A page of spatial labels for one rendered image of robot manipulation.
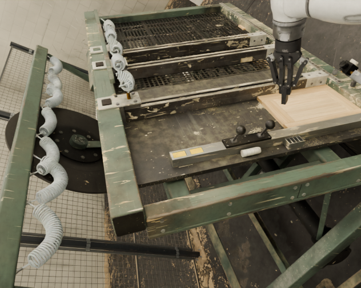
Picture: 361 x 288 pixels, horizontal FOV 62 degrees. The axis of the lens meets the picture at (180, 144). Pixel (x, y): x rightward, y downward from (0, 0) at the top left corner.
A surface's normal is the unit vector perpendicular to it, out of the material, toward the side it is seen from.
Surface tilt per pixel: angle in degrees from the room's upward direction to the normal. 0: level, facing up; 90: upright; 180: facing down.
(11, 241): 90
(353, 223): 0
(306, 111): 57
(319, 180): 90
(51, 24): 90
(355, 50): 0
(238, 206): 90
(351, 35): 0
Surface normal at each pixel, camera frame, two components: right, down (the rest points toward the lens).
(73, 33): 0.18, 0.73
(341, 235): -0.83, -0.25
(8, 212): 0.50, -0.76
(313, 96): -0.03, -0.78
